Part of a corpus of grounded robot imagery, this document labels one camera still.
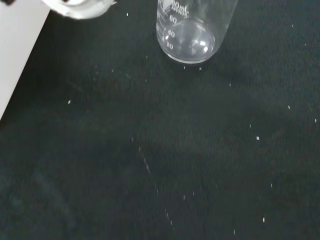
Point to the black bench cloth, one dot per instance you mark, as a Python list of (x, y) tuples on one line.
[(175, 150)]

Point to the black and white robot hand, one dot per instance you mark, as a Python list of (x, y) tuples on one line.
[(80, 10)]

